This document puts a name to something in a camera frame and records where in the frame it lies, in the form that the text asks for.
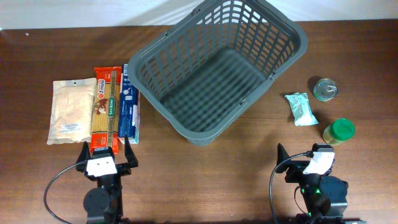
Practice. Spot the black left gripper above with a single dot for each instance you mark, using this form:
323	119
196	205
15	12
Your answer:
125	169

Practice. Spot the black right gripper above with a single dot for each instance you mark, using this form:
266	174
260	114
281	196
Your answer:
296	168

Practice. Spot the orange spaghetti packet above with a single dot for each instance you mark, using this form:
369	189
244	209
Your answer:
104	130

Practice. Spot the beige grain bag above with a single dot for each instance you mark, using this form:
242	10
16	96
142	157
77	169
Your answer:
72	111

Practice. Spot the blue tissue box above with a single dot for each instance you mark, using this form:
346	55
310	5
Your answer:
129	110

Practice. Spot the green lid jar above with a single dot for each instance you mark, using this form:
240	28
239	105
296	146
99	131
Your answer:
339	132

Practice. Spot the metal tin can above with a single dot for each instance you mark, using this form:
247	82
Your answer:
325	89

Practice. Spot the grey plastic laundry basket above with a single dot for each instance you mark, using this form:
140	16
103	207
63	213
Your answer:
209	68

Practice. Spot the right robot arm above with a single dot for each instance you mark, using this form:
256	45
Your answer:
324	195

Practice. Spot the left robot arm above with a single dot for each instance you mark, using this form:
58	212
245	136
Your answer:
104	203

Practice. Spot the mint green wipes packet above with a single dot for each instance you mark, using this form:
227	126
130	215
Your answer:
301	110

